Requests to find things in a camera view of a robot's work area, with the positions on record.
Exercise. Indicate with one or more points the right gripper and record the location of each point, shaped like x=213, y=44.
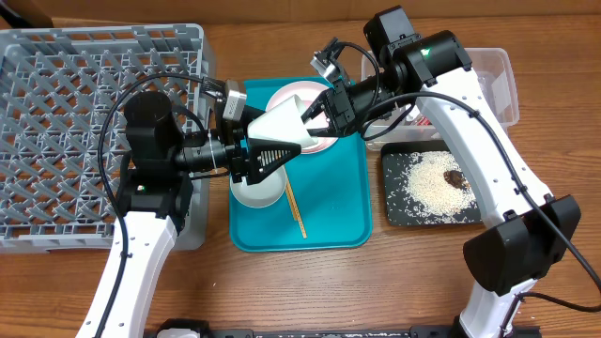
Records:
x=343, y=109

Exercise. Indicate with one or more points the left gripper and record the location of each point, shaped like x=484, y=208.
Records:
x=243, y=165

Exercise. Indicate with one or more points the white paper cup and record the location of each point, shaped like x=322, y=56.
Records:
x=283, y=123

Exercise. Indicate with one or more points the large white plate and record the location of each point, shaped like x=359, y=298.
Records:
x=307, y=91

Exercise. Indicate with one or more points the white bowl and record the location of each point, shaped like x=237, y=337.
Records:
x=262, y=194

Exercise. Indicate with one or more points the wooden chopstick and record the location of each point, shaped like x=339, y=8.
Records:
x=291, y=200
x=300, y=222

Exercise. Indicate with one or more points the red snack wrapper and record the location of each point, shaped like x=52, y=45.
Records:
x=423, y=121

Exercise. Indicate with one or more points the pile of rice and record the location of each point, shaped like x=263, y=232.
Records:
x=432, y=188

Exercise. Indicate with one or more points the brown food scrap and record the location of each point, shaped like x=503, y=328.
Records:
x=456, y=179

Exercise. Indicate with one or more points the small pink bowl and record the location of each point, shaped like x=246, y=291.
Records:
x=322, y=143

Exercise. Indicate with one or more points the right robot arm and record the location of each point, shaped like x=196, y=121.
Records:
x=527, y=228

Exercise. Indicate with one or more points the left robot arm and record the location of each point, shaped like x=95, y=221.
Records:
x=153, y=200

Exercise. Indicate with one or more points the grey dishwasher rack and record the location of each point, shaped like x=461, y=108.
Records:
x=60, y=148

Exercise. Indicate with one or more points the clear plastic bin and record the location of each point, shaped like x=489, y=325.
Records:
x=496, y=79

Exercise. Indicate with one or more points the black tray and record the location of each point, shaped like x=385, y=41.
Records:
x=399, y=211

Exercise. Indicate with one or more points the teal plastic tray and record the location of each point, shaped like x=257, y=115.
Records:
x=331, y=188

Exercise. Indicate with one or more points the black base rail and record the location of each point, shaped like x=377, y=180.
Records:
x=182, y=327

